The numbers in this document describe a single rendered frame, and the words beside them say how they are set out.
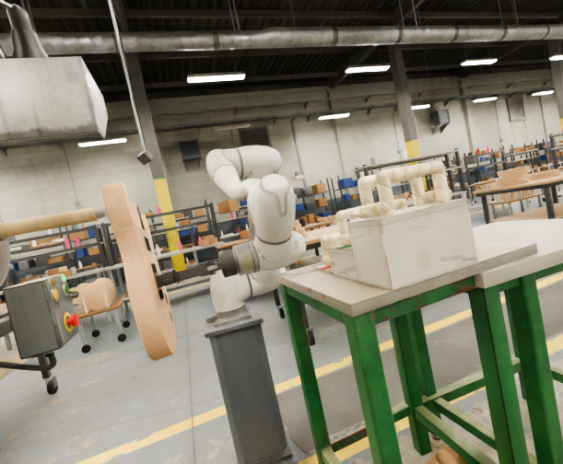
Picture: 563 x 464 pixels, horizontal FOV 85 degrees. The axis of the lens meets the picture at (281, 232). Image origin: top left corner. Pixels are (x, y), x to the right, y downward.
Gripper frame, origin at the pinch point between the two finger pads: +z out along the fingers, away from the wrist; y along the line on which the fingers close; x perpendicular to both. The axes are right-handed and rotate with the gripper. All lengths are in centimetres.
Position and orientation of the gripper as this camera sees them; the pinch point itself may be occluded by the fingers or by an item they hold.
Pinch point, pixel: (159, 281)
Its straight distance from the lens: 87.7
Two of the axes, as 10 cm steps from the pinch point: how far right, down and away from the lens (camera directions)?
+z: -9.3, 2.2, -3.0
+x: -2.5, -9.7, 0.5
